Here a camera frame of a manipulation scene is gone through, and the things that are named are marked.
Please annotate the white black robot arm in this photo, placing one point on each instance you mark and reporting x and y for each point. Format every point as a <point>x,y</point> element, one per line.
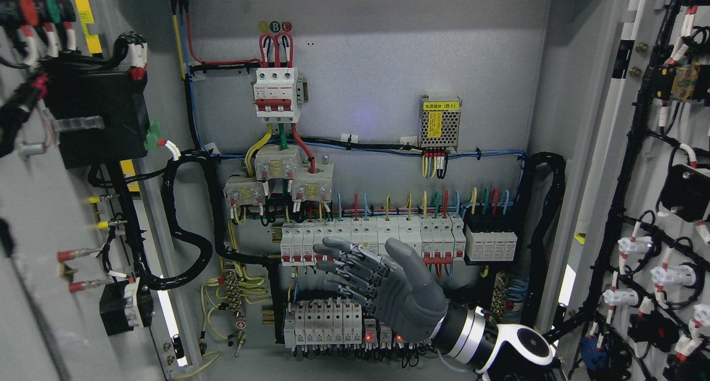
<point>496,351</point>

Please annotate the red white main breaker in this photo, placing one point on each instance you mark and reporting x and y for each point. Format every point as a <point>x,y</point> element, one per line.
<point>279,94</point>

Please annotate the grey cabinet door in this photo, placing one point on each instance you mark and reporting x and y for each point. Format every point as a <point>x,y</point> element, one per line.
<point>49,333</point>
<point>626,100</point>

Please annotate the metal mesh power supply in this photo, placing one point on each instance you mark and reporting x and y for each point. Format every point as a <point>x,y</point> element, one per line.
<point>440,117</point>

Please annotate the brass ground terminal bar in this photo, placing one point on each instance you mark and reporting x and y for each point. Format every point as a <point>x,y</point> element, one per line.
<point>232,288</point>

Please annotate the white socket breaker row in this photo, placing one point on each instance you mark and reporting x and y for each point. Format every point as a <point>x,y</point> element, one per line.
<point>439,240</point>

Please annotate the white lower breaker row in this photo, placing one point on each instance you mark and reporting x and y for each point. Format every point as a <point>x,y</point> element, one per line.
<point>323,323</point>

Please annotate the transparent current transformer blocks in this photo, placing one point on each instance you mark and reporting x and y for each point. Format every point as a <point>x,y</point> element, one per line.
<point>276,169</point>

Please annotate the relay terminal row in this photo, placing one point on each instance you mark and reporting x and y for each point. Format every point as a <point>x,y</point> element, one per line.
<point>417,316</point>

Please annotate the black white surge protector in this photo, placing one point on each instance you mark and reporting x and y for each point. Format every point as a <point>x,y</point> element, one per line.
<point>490,239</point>

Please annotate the grey robot hand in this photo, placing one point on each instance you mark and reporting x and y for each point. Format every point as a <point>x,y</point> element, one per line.
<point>396,289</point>

